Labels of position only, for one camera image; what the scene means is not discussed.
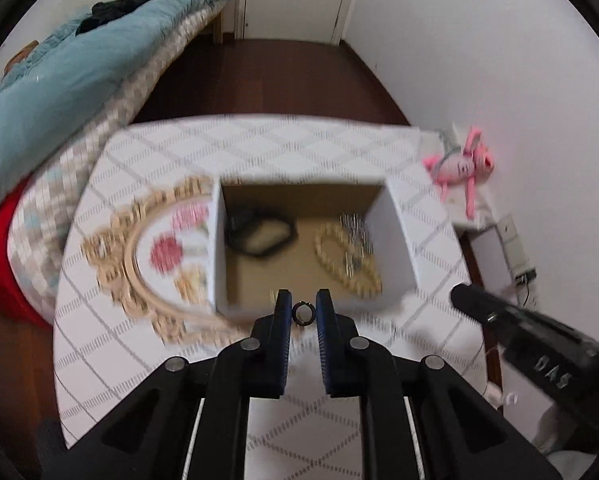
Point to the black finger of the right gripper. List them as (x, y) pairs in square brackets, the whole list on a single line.
[(509, 322)]

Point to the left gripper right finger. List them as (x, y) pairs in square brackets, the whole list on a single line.
[(335, 331)]

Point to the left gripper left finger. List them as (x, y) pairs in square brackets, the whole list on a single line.
[(271, 358)]

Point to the black smartwatch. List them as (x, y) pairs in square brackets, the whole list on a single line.
[(259, 234)]

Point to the white power strip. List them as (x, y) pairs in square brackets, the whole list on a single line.
[(511, 241)]

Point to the white bottle on floor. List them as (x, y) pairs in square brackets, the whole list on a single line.
[(497, 398)]

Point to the patterned white tablecloth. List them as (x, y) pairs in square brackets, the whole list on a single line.
[(187, 231)]

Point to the white cardboard box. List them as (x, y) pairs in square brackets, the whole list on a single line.
[(351, 241)]

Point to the pink plush toy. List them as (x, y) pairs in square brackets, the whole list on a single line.
[(466, 165)]

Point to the checkered bed mattress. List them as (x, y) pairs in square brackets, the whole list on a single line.
[(45, 211)]

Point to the red bed sheet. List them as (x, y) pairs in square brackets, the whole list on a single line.
[(13, 304)]

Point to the teal blue duvet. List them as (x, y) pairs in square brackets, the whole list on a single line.
[(67, 79)]

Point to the black clothing on bed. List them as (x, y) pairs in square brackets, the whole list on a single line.
[(105, 12)]

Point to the brown item on bed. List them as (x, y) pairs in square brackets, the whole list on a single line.
[(20, 56)]

